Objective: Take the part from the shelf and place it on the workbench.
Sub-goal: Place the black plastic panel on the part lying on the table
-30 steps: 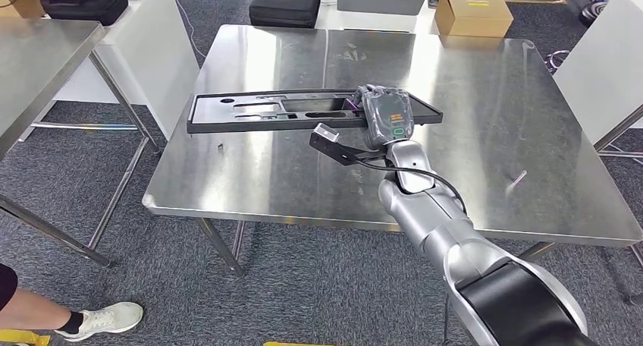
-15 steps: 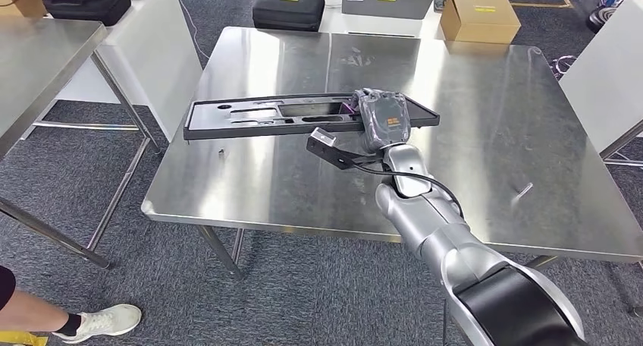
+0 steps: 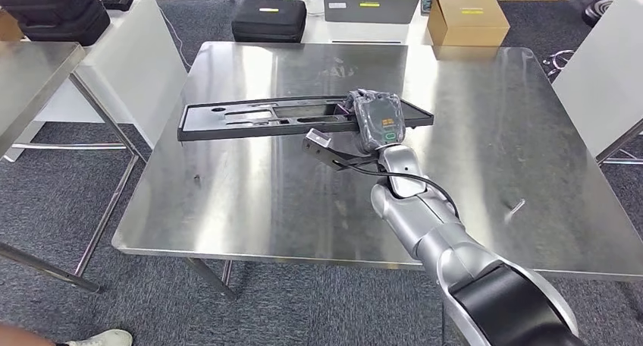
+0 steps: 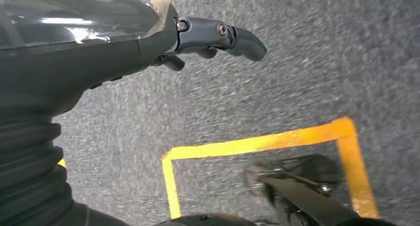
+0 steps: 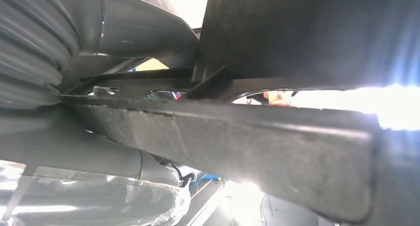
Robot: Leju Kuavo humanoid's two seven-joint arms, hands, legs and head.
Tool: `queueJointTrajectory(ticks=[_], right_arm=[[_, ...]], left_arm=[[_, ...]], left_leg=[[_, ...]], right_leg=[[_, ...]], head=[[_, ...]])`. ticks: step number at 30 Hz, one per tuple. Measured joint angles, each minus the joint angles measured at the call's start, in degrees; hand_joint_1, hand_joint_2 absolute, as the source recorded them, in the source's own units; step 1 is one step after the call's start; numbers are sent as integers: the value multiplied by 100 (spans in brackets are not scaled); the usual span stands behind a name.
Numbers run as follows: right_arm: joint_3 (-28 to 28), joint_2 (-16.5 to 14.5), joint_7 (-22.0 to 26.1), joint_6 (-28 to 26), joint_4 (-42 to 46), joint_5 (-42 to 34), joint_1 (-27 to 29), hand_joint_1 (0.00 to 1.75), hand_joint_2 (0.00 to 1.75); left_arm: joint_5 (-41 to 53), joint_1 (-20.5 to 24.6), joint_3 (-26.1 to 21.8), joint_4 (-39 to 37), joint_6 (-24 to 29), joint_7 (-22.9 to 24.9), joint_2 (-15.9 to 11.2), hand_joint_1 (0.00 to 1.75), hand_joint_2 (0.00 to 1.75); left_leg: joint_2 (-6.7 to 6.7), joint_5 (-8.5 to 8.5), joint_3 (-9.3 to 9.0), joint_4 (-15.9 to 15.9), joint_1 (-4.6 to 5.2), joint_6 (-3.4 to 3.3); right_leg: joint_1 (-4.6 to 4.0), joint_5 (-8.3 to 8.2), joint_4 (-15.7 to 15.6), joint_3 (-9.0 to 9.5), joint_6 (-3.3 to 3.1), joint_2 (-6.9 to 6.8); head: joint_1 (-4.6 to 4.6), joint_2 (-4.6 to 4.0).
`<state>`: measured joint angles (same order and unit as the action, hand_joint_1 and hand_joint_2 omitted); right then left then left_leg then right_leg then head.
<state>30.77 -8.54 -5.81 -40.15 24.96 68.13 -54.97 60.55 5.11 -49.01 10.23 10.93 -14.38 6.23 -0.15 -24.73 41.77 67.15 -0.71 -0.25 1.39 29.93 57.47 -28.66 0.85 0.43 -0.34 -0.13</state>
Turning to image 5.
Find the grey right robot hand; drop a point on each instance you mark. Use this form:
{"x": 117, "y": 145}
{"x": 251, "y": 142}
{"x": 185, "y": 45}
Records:
{"x": 131, "y": 27}

